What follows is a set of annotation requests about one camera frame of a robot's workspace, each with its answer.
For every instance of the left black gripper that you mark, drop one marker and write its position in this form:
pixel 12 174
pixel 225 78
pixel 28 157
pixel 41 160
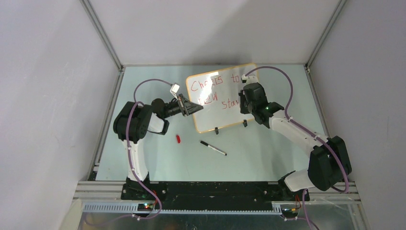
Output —
pixel 188 107

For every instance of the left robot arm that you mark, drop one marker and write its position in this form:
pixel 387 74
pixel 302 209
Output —
pixel 133 123

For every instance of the yellow-framed whiteboard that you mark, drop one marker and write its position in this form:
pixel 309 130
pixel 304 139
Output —
pixel 217 91

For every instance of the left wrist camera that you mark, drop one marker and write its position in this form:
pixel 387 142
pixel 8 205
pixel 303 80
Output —
pixel 174 90

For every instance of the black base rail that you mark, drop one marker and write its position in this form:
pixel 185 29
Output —
pixel 211 196

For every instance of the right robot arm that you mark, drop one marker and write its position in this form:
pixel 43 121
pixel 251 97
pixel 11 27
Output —
pixel 328 157

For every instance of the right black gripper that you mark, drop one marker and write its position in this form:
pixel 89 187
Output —
pixel 243 109

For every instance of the black capped marker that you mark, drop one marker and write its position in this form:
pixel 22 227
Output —
pixel 213 148

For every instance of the aluminium frame front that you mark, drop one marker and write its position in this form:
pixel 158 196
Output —
pixel 105 197

